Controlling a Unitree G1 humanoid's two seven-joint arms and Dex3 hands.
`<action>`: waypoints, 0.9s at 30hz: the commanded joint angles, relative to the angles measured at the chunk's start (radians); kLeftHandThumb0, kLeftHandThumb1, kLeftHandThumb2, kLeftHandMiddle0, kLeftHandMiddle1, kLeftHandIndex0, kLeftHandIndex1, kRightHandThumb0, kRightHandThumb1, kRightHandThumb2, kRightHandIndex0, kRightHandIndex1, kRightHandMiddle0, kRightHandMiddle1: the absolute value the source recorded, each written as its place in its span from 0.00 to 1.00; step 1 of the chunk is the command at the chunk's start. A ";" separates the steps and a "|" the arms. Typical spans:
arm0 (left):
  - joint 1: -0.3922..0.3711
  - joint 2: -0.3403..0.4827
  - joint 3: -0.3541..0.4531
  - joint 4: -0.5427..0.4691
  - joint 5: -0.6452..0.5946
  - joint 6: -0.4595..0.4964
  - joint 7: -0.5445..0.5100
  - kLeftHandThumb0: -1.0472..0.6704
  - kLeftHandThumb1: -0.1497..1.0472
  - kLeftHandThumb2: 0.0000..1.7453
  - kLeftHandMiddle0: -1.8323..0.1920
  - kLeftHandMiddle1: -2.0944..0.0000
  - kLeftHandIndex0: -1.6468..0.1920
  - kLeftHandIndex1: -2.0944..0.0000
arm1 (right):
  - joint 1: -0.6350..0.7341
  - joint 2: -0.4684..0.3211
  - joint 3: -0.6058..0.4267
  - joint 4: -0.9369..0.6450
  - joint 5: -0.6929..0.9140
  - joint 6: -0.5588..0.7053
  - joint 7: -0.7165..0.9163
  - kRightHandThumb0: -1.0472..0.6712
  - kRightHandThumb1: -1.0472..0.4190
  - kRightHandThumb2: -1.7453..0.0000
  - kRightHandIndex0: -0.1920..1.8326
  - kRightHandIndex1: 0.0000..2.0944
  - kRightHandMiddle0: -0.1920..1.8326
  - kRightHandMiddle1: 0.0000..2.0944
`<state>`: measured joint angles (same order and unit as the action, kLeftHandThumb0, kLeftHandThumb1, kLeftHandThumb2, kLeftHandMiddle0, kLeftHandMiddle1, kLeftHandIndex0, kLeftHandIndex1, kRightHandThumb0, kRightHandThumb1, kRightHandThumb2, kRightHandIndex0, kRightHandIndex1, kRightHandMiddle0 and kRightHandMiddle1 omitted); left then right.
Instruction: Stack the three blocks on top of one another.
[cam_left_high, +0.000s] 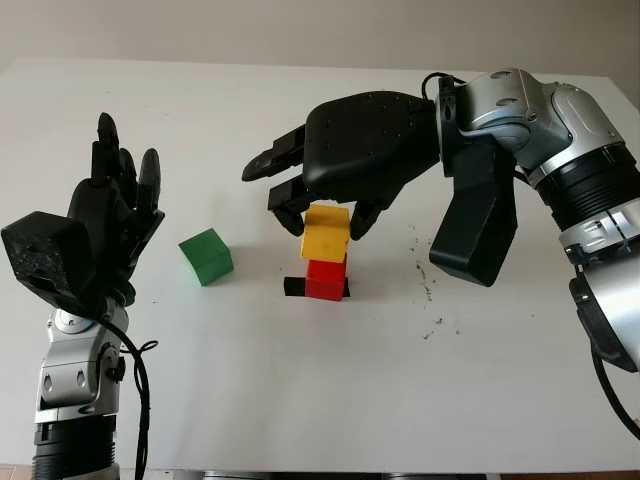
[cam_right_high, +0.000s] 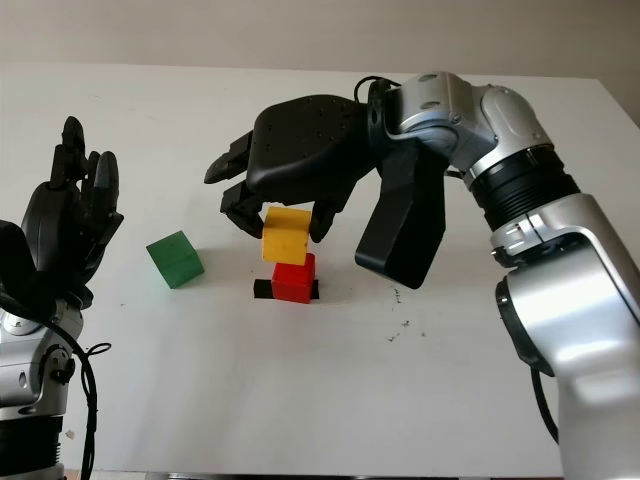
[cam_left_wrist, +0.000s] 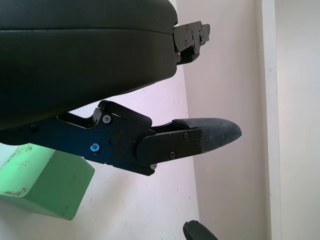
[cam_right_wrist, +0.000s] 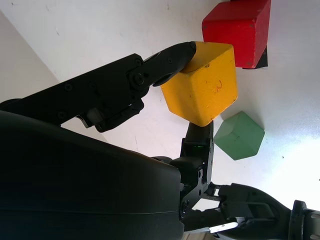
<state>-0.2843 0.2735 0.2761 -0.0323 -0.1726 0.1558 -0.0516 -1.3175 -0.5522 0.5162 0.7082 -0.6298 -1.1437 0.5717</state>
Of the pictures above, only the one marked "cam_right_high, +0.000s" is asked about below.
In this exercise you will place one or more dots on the black tape strip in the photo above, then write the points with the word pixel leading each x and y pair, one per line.
pixel 262 290

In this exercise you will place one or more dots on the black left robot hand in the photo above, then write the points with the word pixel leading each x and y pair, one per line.
pixel 65 225

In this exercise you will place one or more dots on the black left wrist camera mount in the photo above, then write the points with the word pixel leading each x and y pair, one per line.
pixel 15 260

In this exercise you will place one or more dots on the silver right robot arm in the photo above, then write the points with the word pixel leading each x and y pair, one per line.
pixel 550 300

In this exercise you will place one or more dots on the green wooden block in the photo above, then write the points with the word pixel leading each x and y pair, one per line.
pixel 175 260

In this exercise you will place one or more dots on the yellow wooden block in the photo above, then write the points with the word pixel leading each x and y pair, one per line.
pixel 285 245

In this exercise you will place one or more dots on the red wooden block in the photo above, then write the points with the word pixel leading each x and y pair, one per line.
pixel 292 282

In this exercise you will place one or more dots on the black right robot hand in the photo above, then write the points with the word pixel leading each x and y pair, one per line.
pixel 305 145

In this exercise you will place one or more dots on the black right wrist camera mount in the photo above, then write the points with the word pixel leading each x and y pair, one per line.
pixel 400 240

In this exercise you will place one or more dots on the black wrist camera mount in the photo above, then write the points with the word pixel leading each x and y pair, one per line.
pixel 400 240
pixel 15 260

